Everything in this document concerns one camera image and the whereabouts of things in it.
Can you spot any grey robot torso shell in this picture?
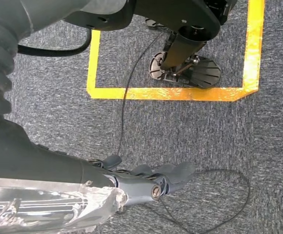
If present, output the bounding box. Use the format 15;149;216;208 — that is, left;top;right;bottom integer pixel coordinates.
19;0;135;32

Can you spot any thin black floor cable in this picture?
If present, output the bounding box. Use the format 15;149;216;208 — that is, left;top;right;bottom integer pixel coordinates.
117;27;251;234

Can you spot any yellow floor tape square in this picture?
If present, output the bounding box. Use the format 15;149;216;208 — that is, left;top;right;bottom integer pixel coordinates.
86;0;266;103

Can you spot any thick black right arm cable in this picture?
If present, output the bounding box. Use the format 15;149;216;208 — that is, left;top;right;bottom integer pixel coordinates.
17;28;92;58

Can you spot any translucent plastic guard plate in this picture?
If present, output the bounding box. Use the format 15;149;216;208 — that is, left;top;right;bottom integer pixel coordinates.
0;176;128;234

